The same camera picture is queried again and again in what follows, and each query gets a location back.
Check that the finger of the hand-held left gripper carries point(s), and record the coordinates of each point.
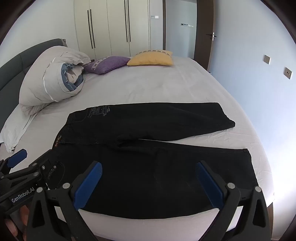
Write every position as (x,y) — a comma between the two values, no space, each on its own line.
(34,172)
(17,157)

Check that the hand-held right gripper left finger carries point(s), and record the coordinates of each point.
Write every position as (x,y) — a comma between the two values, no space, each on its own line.
(89,185)

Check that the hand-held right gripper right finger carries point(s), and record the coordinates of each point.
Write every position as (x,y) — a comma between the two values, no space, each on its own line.
(208,185)

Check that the black denim pants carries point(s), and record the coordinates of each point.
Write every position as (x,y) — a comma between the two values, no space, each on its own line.
(150,173)

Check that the person's left hand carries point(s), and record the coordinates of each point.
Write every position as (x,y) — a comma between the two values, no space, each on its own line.
(23,214)

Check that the flat white pillow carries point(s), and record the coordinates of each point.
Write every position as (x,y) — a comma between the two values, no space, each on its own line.
(13,129)

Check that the rolled grey duvet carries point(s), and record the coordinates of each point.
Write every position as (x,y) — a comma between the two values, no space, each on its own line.
(39,76)

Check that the dark grey headboard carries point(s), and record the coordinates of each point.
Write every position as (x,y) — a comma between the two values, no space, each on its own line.
(13,67)

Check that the bed with white sheet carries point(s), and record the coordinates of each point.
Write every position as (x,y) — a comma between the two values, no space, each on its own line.
(150,88)

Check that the purple cushion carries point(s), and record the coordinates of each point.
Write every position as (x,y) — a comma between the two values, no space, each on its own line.
(108,63)

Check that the yellow cushion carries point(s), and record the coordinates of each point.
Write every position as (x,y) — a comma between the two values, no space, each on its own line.
(150,59)

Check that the cream wardrobe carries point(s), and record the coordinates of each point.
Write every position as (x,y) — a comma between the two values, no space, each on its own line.
(104,23)

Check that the dark brown door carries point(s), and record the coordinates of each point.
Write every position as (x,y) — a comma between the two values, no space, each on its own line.
(203,18)

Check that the square wall outlet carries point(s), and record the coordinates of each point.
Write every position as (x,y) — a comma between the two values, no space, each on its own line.
(267,59)
(288,73)

